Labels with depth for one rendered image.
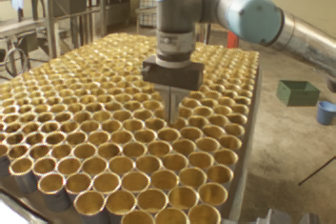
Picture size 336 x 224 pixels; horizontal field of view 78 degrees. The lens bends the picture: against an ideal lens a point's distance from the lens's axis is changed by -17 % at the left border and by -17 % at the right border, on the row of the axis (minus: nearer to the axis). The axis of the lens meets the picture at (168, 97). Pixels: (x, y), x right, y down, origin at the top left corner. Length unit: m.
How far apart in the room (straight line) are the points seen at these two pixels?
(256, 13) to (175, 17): 0.18
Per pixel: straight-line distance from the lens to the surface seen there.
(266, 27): 0.38
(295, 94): 3.90
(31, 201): 0.72
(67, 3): 4.95
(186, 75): 0.52
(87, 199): 0.61
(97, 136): 0.77
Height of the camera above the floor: 1.59
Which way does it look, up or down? 26 degrees down
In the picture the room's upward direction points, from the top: 2 degrees clockwise
